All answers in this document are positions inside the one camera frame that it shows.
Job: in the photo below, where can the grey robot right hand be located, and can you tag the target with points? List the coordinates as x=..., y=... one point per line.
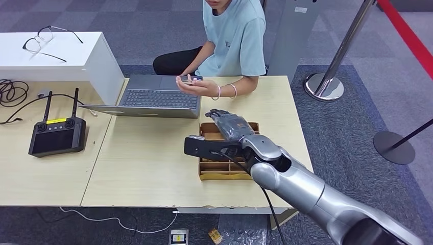
x=233, y=126

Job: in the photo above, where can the person's left hand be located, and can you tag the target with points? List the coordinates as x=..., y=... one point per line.
x=199, y=89

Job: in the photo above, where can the cardboard card organizer box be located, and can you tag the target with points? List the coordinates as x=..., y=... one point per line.
x=216, y=169

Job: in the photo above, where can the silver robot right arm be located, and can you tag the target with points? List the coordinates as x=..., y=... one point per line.
x=304, y=192

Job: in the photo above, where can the person's left forearm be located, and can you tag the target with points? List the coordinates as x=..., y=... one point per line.
x=243, y=87

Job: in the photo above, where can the person's right forearm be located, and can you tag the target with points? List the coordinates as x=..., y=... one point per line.
x=201, y=59

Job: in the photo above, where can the person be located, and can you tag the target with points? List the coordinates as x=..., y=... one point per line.
x=236, y=40

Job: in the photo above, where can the yellow card on floor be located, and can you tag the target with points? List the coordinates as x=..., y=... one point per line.
x=215, y=236

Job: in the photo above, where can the grey open laptop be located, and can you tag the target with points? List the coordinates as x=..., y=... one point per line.
x=152, y=99

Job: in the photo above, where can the table leg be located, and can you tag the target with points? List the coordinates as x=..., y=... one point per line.
x=282, y=218

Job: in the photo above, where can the grey kiosk stand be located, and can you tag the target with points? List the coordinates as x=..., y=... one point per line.
x=292, y=40

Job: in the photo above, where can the clear plastic bag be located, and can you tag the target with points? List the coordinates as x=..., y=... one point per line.
x=245, y=233

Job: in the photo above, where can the small device with yellow label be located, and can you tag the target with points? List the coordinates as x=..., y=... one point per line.
x=178, y=237

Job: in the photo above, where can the white box shelf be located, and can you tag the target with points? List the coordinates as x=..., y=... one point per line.
x=71, y=62

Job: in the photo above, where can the black remote controller with antennas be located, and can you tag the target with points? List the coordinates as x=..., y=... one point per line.
x=55, y=140

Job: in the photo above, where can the black-framed eyeglasses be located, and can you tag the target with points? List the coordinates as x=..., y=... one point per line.
x=45, y=34

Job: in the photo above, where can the red barrier belt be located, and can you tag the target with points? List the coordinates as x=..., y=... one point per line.
x=409, y=37

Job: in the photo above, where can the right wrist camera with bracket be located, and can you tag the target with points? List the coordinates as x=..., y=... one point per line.
x=203, y=148

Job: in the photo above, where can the chrome stanchion post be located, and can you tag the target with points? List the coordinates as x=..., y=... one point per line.
x=324, y=86

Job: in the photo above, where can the black stanchion post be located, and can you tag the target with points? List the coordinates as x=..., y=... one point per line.
x=394, y=147

